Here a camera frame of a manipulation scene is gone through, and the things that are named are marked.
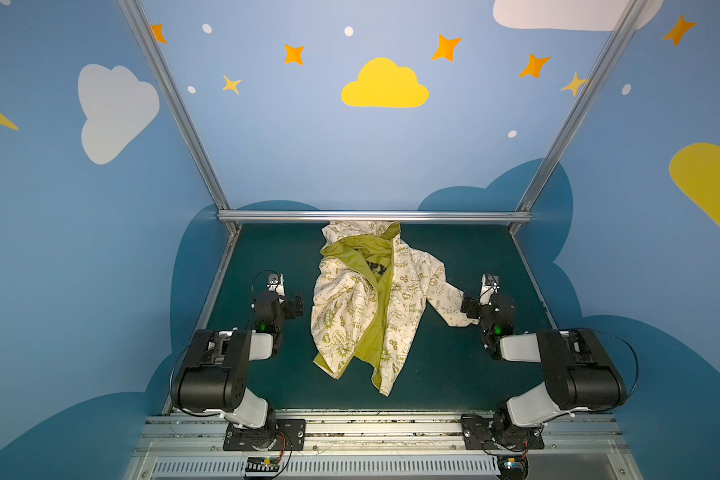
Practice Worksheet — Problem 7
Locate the white green printed jacket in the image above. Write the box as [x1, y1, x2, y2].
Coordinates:
[310, 221, 473, 396]

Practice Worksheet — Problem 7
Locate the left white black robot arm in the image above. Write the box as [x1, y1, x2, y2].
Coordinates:
[170, 291, 304, 431]

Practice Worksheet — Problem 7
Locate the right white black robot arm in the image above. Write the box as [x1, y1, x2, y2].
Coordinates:
[461, 292, 640, 442]

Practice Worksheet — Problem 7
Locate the left small circuit board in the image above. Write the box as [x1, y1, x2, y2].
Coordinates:
[242, 457, 286, 479]

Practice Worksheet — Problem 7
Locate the small circuit board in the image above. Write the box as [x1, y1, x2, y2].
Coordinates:
[497, 457, 528, 480]
[242, 457, 286, 479]

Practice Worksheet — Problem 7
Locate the right small circuit board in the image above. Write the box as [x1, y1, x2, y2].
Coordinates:
[497, 457, 528, 480]

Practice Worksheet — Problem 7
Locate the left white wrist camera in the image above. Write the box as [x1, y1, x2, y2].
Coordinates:
[267, 273, 285, 298]

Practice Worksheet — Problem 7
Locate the aluminium frame right post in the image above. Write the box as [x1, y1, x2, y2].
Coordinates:
[508, 0, 649, 236]

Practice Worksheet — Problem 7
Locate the aluminium frame post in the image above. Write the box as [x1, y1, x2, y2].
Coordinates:
[118, 0, 230, 213]
[508, 0, 649, 236]

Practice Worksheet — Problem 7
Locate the aluminium frame back rail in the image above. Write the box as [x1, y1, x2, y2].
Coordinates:
[217, 209, 532, 224]

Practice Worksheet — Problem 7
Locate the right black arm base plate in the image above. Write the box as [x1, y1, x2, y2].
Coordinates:
[459, 415, 545, 453]

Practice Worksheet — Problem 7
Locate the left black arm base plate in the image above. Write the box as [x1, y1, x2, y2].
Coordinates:
[222, 419, 306, 452]

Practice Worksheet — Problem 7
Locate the aluminium front rail base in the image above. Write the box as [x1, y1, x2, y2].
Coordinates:
[124, 410, 642, 479]

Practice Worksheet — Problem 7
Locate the aluminium frame left post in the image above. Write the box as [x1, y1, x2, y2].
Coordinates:
[118, 0, 230, 213]

